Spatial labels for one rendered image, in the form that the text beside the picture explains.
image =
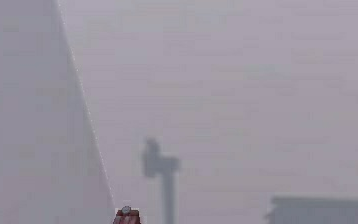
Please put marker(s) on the red object with white cap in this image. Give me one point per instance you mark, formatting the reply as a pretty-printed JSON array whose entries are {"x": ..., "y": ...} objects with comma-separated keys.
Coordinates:
[{"x": 127, "y": 218}]

